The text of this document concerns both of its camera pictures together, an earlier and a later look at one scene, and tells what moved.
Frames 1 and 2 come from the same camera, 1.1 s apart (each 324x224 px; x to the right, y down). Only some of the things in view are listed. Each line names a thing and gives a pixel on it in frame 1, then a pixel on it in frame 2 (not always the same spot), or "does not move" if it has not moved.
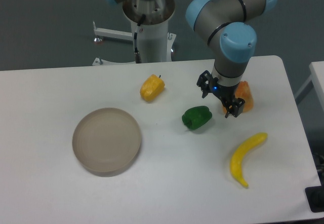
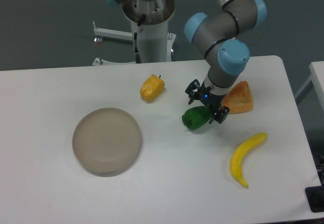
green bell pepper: [195, 117] does not move
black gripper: [206, 82] to [212, 101]
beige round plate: [106, 140] does not move
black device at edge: [315, 196] does not move
